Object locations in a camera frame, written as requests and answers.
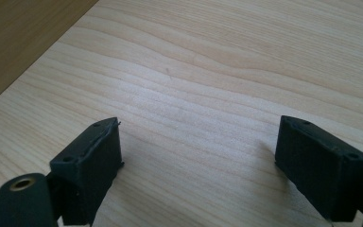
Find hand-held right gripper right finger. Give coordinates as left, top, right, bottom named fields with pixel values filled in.
left=274, top=114, right=363, bottom=222

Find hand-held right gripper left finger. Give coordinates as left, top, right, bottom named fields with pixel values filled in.
left=49, top=116, right=125, bottom=226

